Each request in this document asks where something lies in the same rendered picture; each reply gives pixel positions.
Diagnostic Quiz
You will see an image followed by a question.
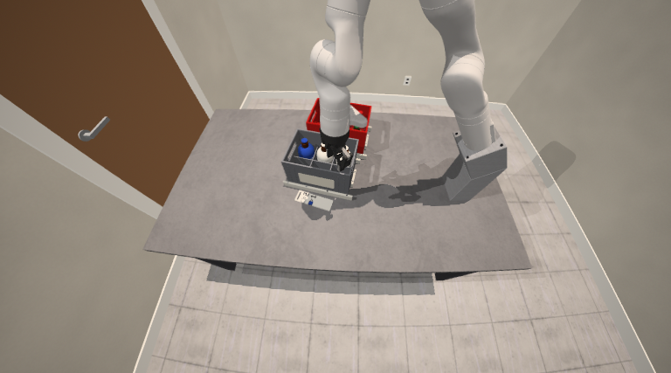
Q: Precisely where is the white paper pick list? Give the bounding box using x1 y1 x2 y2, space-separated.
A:
295 190 334 211

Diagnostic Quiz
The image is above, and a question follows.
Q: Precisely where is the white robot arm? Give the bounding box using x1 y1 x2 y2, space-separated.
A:
310 0 495 151

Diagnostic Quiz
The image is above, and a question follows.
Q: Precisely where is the blue bottle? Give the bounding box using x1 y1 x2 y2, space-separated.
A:
298 138 315 160

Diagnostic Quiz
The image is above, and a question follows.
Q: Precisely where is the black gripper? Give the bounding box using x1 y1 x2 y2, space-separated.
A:
320 128 353 171

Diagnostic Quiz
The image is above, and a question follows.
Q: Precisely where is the red crate with dividers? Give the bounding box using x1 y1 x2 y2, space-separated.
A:
306 98 370 154

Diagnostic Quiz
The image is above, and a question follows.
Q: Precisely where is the grey divided crate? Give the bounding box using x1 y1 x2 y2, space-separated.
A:
281 128 356 195

